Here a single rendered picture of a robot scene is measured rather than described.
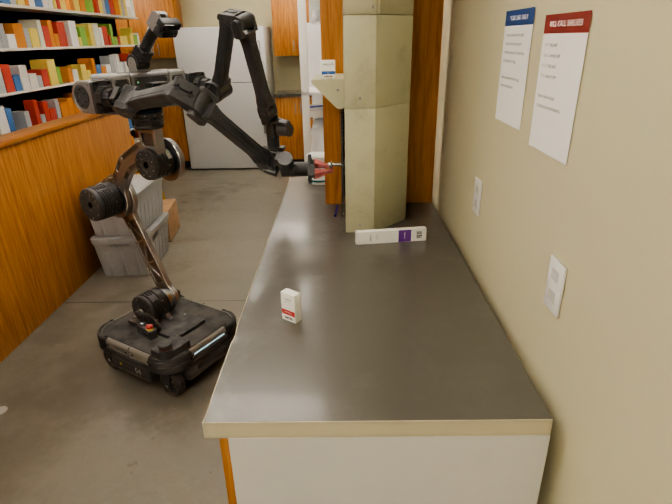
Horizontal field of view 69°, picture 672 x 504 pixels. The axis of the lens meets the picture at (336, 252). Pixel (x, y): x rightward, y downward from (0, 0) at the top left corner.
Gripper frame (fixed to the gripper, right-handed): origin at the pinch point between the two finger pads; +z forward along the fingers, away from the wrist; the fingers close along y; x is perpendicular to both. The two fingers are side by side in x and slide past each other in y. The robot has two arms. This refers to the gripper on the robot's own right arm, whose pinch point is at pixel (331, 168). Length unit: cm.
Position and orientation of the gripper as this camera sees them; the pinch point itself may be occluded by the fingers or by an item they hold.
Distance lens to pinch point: 196.1
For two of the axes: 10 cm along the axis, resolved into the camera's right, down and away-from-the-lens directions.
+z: 10.0, -0.1, -0.2
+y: -0.1, -9.9, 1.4
